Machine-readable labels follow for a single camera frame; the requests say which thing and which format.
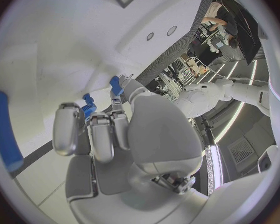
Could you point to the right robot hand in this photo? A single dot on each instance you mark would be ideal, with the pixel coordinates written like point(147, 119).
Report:
point(163, 134)

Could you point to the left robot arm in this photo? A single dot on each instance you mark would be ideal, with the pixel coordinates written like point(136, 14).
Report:
point(224, 95)

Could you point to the glowing light bar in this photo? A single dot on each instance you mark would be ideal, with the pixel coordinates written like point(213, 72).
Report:
point(216, 162)

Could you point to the workshop desk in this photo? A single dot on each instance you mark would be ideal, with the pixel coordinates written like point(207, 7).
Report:
point(212, 39)

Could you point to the black panel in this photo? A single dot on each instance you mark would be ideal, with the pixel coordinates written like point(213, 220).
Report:
point(245, 35)

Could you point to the person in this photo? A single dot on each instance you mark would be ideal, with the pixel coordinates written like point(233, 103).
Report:
point(226, 20)

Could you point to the blue long cylinder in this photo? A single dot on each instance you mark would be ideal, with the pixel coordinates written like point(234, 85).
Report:
point(4, 130)

